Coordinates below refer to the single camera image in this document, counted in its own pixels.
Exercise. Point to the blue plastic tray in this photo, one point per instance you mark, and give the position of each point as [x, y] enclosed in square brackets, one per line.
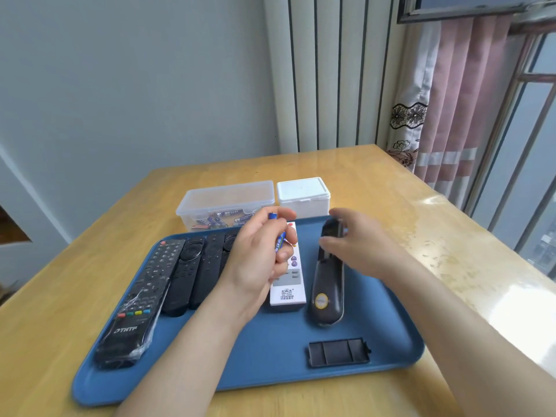
[260, 356]

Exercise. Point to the white remote control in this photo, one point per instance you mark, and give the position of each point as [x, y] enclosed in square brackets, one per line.
[289, 290]

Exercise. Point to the white flower-patterned curtain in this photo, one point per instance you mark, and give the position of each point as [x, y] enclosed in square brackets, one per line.
[410, 108]

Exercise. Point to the black remote with round pad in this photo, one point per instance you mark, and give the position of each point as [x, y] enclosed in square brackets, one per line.
[184, 277]

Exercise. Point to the person's right thumb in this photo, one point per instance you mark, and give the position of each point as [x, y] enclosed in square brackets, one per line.
[332, 246]

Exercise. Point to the dark window sash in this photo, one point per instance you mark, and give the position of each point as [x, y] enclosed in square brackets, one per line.
[460, 8]

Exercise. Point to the white lidded box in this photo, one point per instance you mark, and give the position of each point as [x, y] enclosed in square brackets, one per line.
[304, 195]

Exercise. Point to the black battery cover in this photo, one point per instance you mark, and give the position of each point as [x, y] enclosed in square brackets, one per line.
[339, 352]

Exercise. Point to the brown window frame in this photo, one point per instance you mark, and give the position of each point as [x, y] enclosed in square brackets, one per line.
[514, 125]

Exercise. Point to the pile of blue batteries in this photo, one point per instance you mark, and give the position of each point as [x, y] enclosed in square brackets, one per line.
[215, 221]

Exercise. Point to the slim black remote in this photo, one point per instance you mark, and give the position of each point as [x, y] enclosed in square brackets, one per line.
[207, 273]

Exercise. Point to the person's right forearm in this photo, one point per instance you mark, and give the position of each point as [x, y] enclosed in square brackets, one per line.
[469, 343]

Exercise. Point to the person's left forearm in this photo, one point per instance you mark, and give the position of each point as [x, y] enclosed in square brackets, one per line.
[195, 356]

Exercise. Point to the person's left thumb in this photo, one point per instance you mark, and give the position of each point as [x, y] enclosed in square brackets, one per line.
[263, 223]

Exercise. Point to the white column radiator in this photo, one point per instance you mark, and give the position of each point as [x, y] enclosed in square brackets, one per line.
[334, 73]

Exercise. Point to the blue single battery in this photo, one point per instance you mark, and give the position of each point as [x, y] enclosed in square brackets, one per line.
[279, 244]

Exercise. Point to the plastic-wrapped black remote, coloured buttons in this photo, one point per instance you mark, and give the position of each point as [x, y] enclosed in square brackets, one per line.
[139, 299]

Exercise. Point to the clear plastic box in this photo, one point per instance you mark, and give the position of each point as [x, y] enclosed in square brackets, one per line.
[226, 199]

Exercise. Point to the person's left middle finger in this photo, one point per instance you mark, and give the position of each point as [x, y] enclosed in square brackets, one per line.
[290, 239]

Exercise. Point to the pink curtain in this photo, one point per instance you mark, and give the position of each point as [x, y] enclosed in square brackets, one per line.
[464, 104]

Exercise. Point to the black remote with back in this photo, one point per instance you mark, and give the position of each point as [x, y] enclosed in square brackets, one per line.
[328, 295]

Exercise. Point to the person's right hand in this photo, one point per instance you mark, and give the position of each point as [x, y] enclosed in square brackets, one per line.
[369, 249]

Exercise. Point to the person's left hand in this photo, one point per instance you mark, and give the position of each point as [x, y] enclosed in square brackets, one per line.
[252, 260]

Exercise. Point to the person's left little finger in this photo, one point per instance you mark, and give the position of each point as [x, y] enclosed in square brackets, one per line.
[280, 270]

